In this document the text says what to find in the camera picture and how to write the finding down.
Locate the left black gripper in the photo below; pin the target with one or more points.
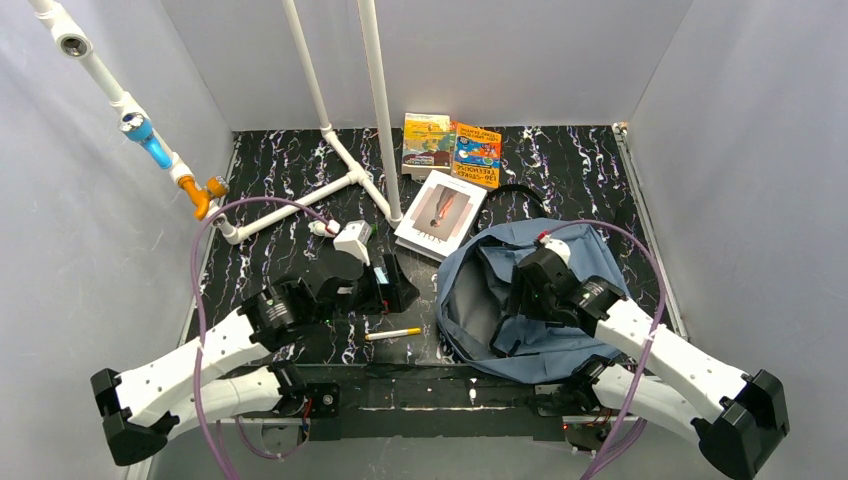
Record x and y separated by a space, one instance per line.
387 285

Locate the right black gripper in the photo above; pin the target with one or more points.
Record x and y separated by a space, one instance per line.
525 299

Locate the blue student backpack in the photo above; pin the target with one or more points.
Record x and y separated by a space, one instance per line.
473 285

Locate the orange treehouse book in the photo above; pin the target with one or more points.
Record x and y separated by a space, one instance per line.
477 156

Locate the yellow illustrated book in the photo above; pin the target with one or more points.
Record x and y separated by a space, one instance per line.
428 143

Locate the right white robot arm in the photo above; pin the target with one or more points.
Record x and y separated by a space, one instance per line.
609 315

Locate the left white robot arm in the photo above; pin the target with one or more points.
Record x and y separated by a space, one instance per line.
206 380

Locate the white blue stapler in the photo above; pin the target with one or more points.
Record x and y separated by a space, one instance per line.
381 276

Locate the white yellow marker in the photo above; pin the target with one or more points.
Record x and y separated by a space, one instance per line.
375 336

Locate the white art book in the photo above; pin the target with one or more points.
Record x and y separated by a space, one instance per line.
440 216

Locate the green white pipe fitting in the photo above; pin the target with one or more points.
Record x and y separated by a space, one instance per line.
328 229

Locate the orange pipe valve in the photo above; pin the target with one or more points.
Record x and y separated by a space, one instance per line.
215 188

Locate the blue pipe valve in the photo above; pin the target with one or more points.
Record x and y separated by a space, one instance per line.
139 129

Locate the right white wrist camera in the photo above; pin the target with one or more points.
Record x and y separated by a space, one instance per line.
557 246

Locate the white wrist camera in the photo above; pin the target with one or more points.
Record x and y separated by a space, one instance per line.
557 246
353 239

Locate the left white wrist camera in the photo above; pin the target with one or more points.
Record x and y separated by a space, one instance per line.
353 239

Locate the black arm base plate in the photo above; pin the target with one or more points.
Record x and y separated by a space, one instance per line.
453 401

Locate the aluminium rail frame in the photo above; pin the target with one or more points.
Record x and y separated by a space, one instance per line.
719 416

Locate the white PVC pipe frame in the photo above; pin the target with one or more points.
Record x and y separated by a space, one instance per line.
336 167

